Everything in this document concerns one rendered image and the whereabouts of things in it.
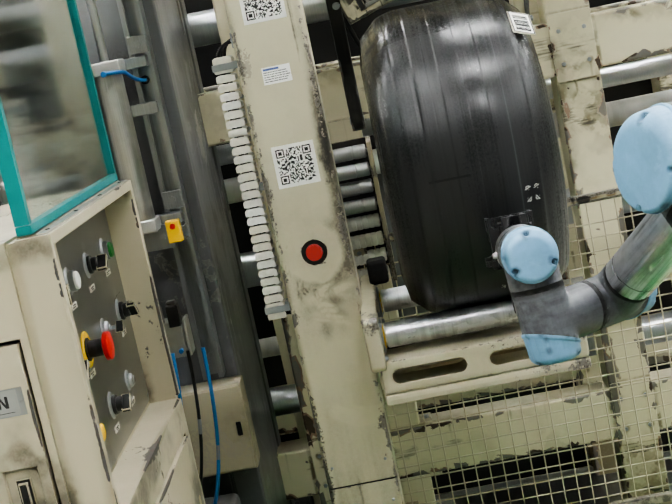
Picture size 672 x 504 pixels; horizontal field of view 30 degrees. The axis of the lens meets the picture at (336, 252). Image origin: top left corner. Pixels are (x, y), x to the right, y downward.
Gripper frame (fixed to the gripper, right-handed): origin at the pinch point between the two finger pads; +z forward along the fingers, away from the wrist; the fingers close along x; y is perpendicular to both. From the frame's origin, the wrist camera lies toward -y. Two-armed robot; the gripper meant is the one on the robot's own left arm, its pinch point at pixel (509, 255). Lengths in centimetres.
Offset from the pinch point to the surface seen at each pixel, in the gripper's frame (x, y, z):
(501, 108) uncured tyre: -2.9, 23.6, -3.8
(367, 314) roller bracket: 25.0, -6.1, 9.8
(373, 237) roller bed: 22, 5, 57
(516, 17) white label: -9.2, 38.3, 6.6
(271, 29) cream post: 32, 45, 12
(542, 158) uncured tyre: -7.9, 14.5, -3.2
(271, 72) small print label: 33, 38, 12
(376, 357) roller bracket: 24.8, -13.4, 7.3
